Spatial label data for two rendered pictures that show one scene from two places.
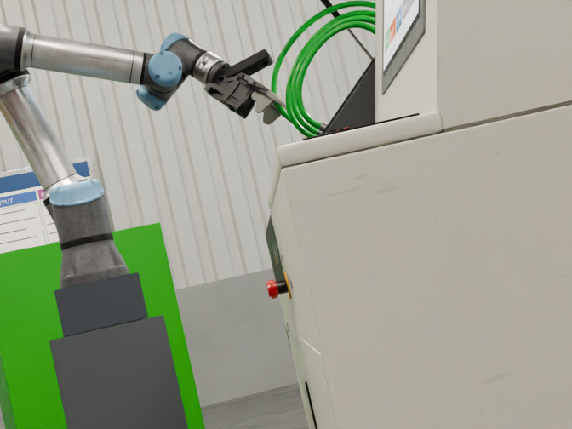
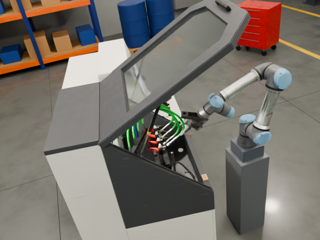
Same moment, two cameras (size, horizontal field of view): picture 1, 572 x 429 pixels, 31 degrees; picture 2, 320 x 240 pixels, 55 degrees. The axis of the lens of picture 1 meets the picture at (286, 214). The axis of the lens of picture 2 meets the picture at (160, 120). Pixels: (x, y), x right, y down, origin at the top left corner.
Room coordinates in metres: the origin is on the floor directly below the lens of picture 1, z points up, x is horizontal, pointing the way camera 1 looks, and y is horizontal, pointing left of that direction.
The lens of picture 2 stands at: (4.06, -0.22, 2.39)
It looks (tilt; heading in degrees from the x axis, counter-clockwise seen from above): 33 degrees down; 179
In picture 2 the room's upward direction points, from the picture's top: 9 degrees counter-clockwise
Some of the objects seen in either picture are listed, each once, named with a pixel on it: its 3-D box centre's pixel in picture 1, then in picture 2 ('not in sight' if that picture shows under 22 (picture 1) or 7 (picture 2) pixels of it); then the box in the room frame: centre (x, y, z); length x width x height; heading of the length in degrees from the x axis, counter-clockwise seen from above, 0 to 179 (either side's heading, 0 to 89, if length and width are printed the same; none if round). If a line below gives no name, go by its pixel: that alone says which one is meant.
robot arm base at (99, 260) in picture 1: (91, 260); (247, 136); (2.28, 0.44, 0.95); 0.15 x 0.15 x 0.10
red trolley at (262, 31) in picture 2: not in sight; (256, 28); (-1.48, 1.96, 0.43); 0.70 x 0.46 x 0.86; 37
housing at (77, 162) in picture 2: not in sight; (104, 166); (2.09, -0.69, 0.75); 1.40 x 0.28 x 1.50; 3
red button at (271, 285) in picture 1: (277, 288); not in sight; (1.95, 0.04, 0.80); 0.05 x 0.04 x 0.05; 3
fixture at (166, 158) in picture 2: not in sight; (161, 157); (2.30, -0.22, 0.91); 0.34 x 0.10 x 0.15; 3
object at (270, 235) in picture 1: (283, 255); (196, 165); (2.41, 0.03, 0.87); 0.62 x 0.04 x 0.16; 3
